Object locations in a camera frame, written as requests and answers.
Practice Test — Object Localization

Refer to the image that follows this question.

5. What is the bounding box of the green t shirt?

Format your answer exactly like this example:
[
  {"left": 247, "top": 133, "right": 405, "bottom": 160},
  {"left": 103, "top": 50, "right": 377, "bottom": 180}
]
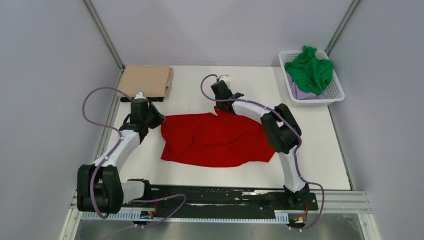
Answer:
[{"left": 284, "top": 45, "right": 334, "bottom": 95}]

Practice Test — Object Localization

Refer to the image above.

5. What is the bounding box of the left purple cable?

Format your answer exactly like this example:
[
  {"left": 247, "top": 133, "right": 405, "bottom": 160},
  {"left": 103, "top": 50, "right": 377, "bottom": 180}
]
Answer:
[{"left": 77, "top": 86, "right": 187, "bottom": 240}]

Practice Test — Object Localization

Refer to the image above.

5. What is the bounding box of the purple cable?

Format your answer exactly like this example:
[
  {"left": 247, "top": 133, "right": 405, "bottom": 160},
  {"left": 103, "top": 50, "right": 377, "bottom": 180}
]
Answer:
[
  {"left": 200, "top": 73, "right": 326, "bottom": 232},
  {"left": 77, "top": 86, "right": 187, "bottom": 240}
]

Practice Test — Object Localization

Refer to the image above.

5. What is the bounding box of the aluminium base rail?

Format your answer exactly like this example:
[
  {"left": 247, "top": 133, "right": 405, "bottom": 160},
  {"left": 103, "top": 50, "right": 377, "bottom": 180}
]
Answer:
[{"left": 71, "top": 186, "right": 373, "bottom": 215}]

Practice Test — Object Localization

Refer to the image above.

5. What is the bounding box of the folded beige t shirt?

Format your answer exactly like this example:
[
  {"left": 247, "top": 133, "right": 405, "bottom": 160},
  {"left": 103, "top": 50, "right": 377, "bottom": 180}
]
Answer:
[{"left": 117, "top": 64, "right": 174, "bottom": 98}]

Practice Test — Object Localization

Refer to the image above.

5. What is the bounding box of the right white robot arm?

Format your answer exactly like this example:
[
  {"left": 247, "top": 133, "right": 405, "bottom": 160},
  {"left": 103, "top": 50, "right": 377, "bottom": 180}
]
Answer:
[{"left": 211, "top": 80, "right": 310, "bottom": 209}]

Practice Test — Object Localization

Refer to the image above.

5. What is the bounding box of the right aluminium frame post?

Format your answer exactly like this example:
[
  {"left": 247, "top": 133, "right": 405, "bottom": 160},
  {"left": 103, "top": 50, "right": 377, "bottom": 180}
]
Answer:
[{"left": 324, "top": 0, "right": 362, "bottom": 56}]

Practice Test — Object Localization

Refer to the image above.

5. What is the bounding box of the white slotted cable duct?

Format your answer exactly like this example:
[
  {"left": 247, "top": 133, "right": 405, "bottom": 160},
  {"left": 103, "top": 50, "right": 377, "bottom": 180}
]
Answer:
[{"left": 81, "top": 208, "right": 290, "bottom": 223}]

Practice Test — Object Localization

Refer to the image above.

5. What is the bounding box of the lilac t shirt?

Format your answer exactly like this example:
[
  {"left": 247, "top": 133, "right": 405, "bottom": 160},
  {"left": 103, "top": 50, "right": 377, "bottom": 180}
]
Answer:
[{"left": 286, "top": 72, "right": 331, "bottom": 101}]

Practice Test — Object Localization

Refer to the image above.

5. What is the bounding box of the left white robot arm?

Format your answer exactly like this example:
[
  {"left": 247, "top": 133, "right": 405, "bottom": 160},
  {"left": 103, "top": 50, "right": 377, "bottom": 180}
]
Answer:
[{"left": 76, "top": 98, "right": 165, "bottom": 218}]

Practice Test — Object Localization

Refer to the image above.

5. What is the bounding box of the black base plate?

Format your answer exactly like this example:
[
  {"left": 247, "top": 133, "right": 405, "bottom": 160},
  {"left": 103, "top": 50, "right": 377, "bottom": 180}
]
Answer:
[{"left": 119, "top": 184, "right": 319, "bottom": 221}]

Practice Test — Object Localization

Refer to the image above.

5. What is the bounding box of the aluminium frame post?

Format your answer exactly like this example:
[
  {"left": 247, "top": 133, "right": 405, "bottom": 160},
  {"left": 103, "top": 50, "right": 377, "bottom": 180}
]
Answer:
[
  {"left": 324, "top": 0, "right": 362, "bottom": 56},
  {"left": 82, "top": 0, "right": 125, "bottom": 72}
]

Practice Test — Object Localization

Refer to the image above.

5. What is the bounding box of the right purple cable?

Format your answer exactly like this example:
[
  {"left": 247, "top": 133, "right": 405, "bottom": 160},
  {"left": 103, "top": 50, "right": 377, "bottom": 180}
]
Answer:
[{"left": 200, "top": 73, "right": 326, "bottom": 232}]

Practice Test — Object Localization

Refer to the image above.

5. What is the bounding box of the left aluminium frame post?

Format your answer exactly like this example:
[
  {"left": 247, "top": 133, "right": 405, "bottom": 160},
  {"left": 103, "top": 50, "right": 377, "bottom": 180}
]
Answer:
[{"left": 82, "top": 0, "right": 125, "bottom": 72}]

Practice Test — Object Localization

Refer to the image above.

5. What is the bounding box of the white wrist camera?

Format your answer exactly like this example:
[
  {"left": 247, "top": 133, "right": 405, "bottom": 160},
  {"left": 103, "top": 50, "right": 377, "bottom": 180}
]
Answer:
[
  {"left": 216, "top": 74, "right": 231, "bottom": 89},
  {"left": 133, "top": 91, "right": 146, "bottom": 100}
]

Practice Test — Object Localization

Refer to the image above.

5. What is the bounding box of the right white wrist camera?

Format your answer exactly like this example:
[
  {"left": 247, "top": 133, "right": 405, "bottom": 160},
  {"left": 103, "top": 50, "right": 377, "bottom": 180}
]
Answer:
[{"left": 216, "top": 74, "right": 231, "bottom": 89}]

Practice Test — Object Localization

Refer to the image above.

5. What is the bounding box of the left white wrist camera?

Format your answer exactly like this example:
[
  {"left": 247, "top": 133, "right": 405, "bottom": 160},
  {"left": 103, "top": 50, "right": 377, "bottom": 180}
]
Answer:
[{"left": 133, "top": 91, "right": 146, "bottom": 100}]

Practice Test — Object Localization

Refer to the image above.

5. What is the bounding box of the red t shirt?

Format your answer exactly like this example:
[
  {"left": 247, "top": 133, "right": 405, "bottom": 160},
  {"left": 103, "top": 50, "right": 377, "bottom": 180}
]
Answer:
[{"left": 160, "top": 109, "right": 275, "bottom": 168}]

